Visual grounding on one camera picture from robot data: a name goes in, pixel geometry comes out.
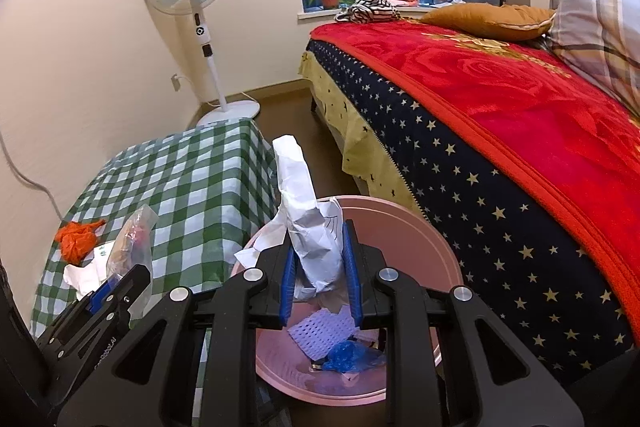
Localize white paper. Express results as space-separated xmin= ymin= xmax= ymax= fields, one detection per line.
xmin=234 ymin=135 xmax=346 ymax=303

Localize white crumpled tissue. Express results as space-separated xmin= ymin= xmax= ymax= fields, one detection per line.
xmin=62 ymin=257 xmax=113 ymax=303

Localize pink plastic bin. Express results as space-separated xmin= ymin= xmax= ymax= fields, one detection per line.
xmin=232 ymin=196 xmax=463 ymax=406

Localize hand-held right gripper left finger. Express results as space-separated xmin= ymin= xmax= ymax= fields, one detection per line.
xmin=56 ymin=246 xmax=298 ymax=427

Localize brown pillow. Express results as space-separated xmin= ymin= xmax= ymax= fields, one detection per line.
xmin=419 ymin=3 xmax=557 ymax=42

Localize grey power cable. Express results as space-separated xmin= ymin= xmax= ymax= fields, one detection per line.
xmin=0 ymin=132 xmax=68 ymax=225

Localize white window sill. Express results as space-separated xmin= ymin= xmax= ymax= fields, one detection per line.
xmin=297 ymin=7 xmax=351 ymax=18

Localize bed with starry cover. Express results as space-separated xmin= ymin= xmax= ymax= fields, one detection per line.
xmin=305 ymin=38 xmax=636 ymax=388

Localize green checked tablecloth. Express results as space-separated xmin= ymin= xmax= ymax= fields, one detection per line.
xmin=30 ymin=118 xmax=281 ymax=427

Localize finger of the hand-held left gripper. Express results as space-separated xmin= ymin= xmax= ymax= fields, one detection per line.
xmin=102 ymin=264 xmax=152 ymax=333
xmin=75 ymin=279 xmax=121 ymax=315

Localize striped black white cloth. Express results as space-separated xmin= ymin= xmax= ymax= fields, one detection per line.
xmin=335 ymin=0 xmax=402 ymax=25

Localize red floral blanket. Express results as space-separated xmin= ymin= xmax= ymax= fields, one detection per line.
xmin=311 ymin=19 xmax=640 ymax=343

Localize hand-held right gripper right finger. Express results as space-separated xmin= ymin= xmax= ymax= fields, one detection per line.
xmin=344 ymin=219 xmax=584 ymax=427

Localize plaid pillow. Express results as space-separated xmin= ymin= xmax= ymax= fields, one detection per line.
xmin=545 ymin=0 xmax=640 ymax=118

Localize purple foam net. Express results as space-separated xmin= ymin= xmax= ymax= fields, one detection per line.
xmin=287 ymin=307 xmax=358 ymax=360

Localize clear plastic bag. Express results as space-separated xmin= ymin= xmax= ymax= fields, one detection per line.
xmin=106 ymin=204 xmax=160 ymax=328

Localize orange plastic bag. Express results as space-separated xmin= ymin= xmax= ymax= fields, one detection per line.
xmin=54 ymin=219 xmax=107 ymax=266

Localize yellow bed skirt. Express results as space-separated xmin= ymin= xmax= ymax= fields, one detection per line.
xmin=298 ymin=52 xmax=416 ymax=212

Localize blue plastic bag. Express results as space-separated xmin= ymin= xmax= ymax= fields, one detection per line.
xmin=322 ymin=341 xmax=388 ymax=374

